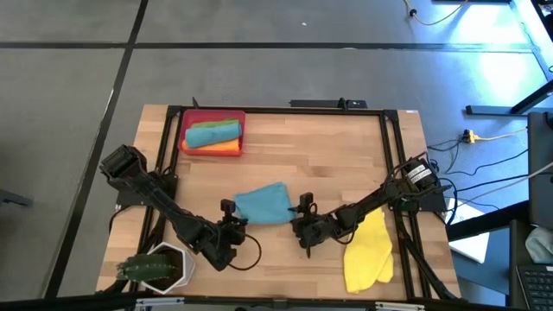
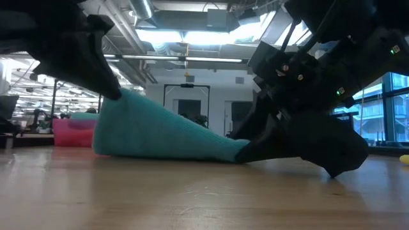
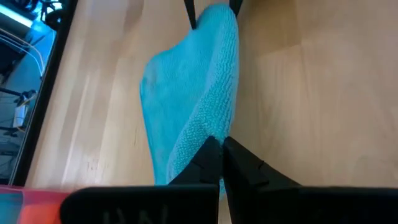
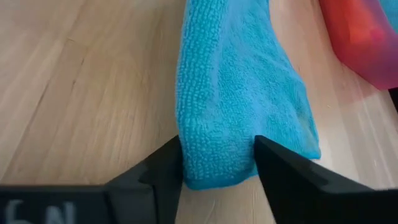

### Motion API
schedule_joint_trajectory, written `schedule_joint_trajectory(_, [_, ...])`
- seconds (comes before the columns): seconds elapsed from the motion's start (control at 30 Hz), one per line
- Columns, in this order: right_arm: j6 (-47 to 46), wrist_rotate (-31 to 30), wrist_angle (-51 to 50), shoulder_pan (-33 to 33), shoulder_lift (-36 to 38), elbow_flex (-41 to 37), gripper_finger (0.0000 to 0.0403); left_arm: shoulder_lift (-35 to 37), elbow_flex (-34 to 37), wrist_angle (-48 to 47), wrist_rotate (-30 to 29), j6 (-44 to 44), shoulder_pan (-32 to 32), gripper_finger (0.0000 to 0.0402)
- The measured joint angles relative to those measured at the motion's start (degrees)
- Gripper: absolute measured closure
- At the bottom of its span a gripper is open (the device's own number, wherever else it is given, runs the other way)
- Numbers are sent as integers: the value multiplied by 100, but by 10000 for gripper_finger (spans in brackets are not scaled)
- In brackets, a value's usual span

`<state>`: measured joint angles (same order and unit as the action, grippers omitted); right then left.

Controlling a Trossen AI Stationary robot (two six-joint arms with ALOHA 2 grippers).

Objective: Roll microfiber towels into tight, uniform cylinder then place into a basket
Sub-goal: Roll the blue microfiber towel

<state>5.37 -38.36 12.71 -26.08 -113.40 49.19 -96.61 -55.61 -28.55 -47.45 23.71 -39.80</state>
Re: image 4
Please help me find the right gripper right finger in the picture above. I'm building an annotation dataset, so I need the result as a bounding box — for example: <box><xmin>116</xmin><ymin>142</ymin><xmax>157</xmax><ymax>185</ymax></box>
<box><xmin>254</xmin><ymin>134</ymin><xmax>398</xmax><ymax>224</ymax></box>

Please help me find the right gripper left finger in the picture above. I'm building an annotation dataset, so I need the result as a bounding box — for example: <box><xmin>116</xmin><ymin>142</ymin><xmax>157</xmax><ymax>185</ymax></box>
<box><xmin>0</xmin><ymin>135</ymin><xmax>185</xmax><ymax>224</ymax></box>

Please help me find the teal microfiber towel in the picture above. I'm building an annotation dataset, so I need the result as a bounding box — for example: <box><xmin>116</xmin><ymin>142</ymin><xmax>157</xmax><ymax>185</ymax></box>
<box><xmin>381</xmin><ymin>0</ymin><xmax>398</xmax><ymax>34</ymax></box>
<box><xmin>175</xmin><ymin>0</ymin><xmax>322</xmax><ymax>191</ymax></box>

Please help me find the orange microfiber towel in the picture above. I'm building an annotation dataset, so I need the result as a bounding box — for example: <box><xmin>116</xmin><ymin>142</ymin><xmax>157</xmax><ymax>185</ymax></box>
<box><xmin>345</xmin><ymin>15</ymin><xmax>379</xmax><ymax>50</ymax></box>

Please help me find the pink plastic basket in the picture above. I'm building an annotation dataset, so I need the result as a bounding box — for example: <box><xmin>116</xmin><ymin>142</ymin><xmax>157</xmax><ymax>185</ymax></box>
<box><xmin>318</xmin><ymin>0</ymin><xmax>398</xmax><ymax>91</ymax></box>

